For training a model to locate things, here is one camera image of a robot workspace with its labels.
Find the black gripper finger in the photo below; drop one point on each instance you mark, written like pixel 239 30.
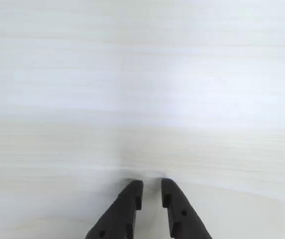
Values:
pixel 182 219
pixel 122 214

